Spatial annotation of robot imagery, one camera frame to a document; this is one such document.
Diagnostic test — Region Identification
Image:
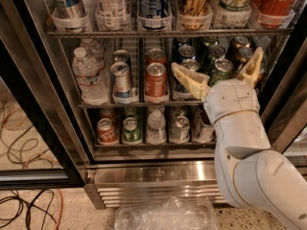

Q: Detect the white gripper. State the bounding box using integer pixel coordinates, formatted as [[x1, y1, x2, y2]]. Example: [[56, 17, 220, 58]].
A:
[[171, 47, 264, 125]]

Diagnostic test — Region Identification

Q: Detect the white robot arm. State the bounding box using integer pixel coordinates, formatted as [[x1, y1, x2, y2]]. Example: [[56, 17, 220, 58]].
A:
[[171, 47, 307, 230]]

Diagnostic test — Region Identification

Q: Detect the front green soda can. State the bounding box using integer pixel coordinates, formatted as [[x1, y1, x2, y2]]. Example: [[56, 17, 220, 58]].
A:
[[209, 58, 233, 86]]

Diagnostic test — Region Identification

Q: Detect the green soda can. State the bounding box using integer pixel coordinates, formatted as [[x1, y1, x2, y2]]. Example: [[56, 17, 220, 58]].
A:
[[123, 117, 141, 142], [209, 58, 233, 86], [202, 44, 226, 69], [199, 36, 219, 52]]

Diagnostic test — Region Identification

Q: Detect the middle green soda can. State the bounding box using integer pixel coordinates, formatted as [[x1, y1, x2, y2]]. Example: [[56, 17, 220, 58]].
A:
[[202, 44, 226, 69]]

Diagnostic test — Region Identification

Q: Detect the middle brown soda can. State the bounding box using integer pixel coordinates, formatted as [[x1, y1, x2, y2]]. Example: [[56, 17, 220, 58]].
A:
[[233, 47, 254, 74]]

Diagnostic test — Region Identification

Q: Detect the brown soda can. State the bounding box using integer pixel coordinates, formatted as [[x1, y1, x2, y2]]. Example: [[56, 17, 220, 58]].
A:
[[233, 47, 254, 74], [227, 35, 250, 57], [254, 62, 266, 85]]

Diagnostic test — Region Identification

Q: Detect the front blue pepsi can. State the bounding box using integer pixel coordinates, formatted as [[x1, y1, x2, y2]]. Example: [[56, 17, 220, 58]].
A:
[[175, 58, 201, 93]]

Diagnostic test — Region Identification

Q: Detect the blue pepsi can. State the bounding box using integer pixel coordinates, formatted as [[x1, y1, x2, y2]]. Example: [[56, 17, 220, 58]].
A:
[[175, 58, 201, 93], [173, 37, 192, 47], [176, 45, 196, 62]]

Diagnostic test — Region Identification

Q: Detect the front brown soda can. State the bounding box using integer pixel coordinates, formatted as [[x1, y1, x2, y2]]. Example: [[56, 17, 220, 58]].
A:
[[254, 62, 266, 85]]

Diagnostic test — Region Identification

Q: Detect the rear green soda can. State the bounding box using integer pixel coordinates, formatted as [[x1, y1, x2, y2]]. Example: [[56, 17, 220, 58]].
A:
[[199, 36, 219, 52]]

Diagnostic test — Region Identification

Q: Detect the rear brown soda can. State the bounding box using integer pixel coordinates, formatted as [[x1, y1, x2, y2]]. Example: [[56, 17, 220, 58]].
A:
[[227, 35, 250, 57]]

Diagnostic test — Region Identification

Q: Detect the middle blue pepsi can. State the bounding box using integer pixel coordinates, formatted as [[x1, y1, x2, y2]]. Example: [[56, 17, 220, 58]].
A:
[[176, 45, 196, 62]]

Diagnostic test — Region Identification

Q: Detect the rear blue pepsi can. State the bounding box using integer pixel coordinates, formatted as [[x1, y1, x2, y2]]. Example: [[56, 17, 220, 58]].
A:
[[173, 37, 192, 47]]

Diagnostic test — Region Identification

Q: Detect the front orange soda can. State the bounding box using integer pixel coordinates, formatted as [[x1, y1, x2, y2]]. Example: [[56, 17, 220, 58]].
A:
[[145, 62, 167, 98]]

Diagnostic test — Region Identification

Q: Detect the orange soda can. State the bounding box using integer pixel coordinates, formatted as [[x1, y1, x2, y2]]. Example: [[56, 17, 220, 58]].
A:
[[146, 48, 167, 65], [145, 62, 167, 98]]

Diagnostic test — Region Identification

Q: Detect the bottom silver can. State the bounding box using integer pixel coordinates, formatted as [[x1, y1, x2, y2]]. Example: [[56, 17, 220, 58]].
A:
[[170, 116, 190, 144]]

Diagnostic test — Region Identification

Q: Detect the rear orange soda can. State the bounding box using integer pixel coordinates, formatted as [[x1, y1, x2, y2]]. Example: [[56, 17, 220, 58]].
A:
[[146, 48, 167, 65]]

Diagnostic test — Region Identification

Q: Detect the gold tall can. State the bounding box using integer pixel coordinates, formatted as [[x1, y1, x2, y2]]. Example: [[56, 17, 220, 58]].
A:
[[177, 0, 210, 30]]

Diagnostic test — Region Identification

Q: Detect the red coca-cola can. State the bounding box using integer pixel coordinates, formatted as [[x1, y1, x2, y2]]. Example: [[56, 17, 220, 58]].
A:
[[252, 0, 295, 29]]

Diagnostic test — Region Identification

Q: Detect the stainless steel display fridge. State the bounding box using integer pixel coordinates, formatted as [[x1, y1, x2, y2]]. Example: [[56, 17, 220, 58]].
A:
[[12, 0, 307, 210]]

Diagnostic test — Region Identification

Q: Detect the rear silver can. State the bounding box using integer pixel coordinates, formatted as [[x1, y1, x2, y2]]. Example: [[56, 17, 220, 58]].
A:
[[113, 50, 130, 65]]

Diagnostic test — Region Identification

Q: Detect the bottom green soda can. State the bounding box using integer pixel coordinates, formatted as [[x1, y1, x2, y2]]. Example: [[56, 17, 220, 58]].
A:
[[123, 117, 141, 142]]

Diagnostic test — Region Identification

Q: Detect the white labelled tall can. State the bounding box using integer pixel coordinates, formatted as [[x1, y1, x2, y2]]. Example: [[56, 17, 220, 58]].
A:
[[96, 0, 130, 31]]

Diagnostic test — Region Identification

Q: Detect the bottom red soda can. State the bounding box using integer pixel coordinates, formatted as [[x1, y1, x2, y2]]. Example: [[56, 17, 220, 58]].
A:
[[97, 118, 117, 143]]

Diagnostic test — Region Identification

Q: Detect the open glass fridge door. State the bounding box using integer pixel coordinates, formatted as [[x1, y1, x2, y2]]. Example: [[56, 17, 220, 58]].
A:
[[0, 0, 87, 189]]

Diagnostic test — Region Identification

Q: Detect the bottom brown drink bottle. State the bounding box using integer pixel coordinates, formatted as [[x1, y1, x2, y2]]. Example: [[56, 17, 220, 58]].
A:
[[192, 105, 214, 144]]

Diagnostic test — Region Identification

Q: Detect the bottom small water bottle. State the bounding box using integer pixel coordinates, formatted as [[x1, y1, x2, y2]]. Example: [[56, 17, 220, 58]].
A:
[[147, 109, 166, 145]]

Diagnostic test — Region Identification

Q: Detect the front clear water bottle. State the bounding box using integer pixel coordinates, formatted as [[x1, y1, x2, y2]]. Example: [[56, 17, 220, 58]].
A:
[[72, 47, 109, 105]]

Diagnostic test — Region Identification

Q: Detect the clear water bottle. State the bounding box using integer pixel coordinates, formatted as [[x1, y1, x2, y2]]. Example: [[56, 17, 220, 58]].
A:
[[81, 38, 105, 69], [72, 47, 109, 105]]

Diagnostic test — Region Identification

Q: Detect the rear clear water bottle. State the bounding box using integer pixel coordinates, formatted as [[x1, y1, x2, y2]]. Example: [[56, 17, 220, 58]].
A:
[[81, 38, 105, 69]]

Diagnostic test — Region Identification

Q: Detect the clear plastic bin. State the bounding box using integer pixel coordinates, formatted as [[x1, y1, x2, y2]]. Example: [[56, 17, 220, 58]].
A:
[[114, 196, 218, 230]]

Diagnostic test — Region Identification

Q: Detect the orange floor cable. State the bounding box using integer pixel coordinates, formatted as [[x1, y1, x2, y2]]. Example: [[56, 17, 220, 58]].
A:
[[52, 189, 64, 230]]

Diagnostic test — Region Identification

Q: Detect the black floor cable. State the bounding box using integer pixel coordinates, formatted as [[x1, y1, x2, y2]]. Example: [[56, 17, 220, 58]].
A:
[[0, 189, 58, 230]]

